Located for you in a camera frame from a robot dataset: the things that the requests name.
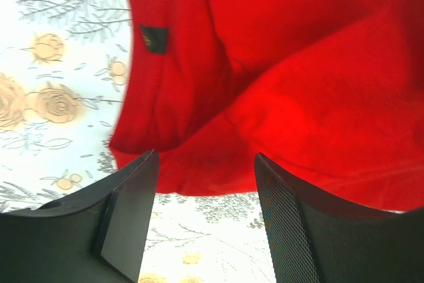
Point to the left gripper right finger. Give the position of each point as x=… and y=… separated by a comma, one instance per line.
x=315, y=236

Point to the red t-shirt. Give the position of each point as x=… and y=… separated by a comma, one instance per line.
x=331, y=90

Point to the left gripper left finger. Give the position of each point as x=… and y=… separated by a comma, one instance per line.
x=96, y=234

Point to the floral table mat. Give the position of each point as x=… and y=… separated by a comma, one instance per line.
x=65, y=65

